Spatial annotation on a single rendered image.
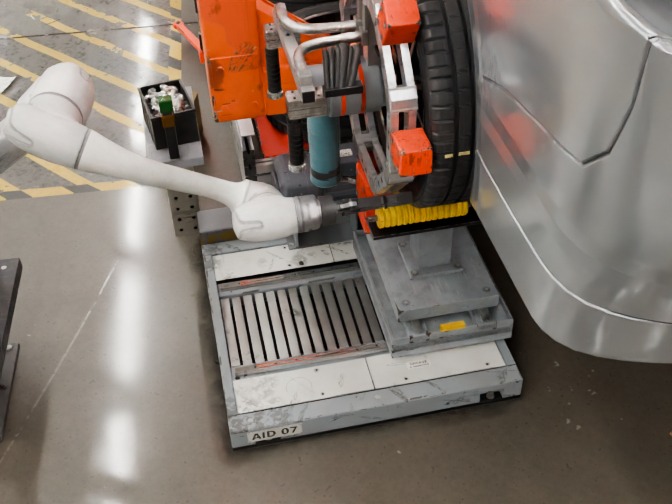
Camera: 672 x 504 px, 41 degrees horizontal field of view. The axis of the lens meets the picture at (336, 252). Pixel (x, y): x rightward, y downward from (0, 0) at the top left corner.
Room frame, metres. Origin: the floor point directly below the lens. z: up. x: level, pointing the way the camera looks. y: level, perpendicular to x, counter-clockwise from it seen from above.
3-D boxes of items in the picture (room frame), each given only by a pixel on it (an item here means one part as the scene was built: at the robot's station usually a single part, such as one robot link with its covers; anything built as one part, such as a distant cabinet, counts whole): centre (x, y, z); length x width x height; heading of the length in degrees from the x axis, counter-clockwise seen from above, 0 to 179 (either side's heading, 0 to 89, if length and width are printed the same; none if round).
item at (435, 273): (2.03, -0.28, 0.32); 0.40 x 0.30 x 0.28; 11
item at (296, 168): (1.78, 0.09, 0.83); 0.04 x 0.04 x 0.16
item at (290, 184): (2.29, -0.02, 0.26); 0.42 x 0.18 x 0.35; 101
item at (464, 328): (2.03, -0.28, 0.13); 0.50 x 0.36 x 0.10; 11
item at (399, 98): (1.99, -0.11, 0.85); 0.54 x 0.07 x 0.54; 11
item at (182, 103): (2.43, 0.51, 0.51); 0.20 x 0.14 x 0.13; 20
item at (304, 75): (1.87, -0.01, 1.03); 0.19 x 0.18 x 0.11; 101
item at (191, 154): (2.47, 0.52, 0.44); 0.43 x 0.17 x 0.03; 11
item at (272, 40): (2.12, 0.12, 0.93); 0.09 x 0.05 x 0.05; 101
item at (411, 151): (1.69, -0.18, 0.85); 0.09 x 0.08 x 0.07; 11
